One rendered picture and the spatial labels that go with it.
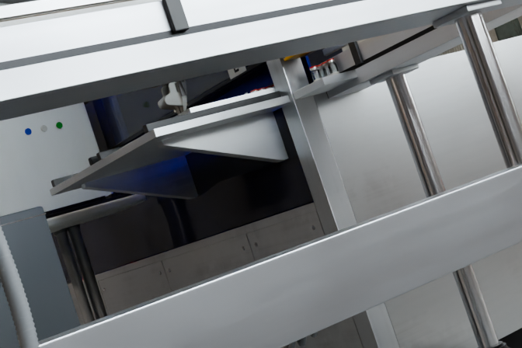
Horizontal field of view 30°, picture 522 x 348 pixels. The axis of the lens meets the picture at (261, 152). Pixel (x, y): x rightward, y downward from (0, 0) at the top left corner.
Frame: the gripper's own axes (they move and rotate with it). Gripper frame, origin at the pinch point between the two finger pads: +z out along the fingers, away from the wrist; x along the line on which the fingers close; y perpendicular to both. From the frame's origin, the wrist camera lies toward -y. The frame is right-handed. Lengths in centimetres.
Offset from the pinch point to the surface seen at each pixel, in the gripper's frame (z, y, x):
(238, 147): 12.4, -10.2, 2.4
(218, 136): 8.3, -5.8, 2.4
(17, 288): 30, 86, 93
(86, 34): 1, 67, 95
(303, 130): 13.4, -24.2, 12.1
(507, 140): 32, -7, 89
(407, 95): 14, -41, 34
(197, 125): 5.4, 4.2, 10.9
